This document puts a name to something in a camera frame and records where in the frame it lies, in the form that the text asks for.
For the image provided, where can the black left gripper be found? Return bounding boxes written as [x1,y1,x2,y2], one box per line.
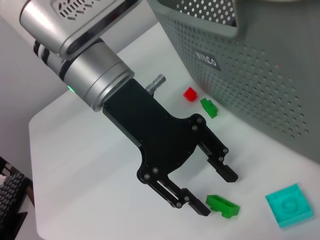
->
[102,78,239,218]

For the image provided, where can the green toy brick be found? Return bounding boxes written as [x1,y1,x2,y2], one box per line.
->
[205,194,241,220]
[199,97,219,120]

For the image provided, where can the small red toy brick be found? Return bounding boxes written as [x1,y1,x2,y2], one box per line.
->
[183,86,198,103]

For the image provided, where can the teal square toy brick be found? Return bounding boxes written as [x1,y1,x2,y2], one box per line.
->
[264,183,315,229]

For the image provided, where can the grey perforated plastic storage bin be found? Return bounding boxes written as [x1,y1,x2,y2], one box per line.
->
[147,0,320,163]

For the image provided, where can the left gripper cable silver plugs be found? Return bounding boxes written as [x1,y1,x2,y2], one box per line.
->
[145,74,167,95]

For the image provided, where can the black equipment frame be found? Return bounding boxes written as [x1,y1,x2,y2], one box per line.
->
[0,156,29,240]

